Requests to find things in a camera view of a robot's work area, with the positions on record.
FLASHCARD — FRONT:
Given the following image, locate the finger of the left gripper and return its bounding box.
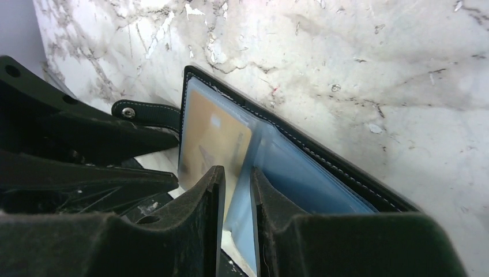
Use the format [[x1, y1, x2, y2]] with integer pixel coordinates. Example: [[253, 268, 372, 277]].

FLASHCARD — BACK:
[[1, 55, 178, 165], [1, 150, 178, 214]]

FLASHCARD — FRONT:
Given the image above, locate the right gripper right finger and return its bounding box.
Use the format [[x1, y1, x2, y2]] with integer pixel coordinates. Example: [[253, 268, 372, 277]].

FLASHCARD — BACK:
[[250, 168, 467, 276]]

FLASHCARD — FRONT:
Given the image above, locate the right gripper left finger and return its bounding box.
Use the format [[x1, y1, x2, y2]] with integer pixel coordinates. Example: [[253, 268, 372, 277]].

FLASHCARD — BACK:
[[1, 166, 225, 276]]

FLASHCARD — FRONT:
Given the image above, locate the black leather card holder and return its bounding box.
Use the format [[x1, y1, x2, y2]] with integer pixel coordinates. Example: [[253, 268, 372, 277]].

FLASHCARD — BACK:
[[111, 66, 415, 276]]

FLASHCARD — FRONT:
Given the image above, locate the gold card in holder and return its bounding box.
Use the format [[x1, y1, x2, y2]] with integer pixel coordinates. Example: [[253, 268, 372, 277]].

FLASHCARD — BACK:
[[178, 89, 252, 215]]

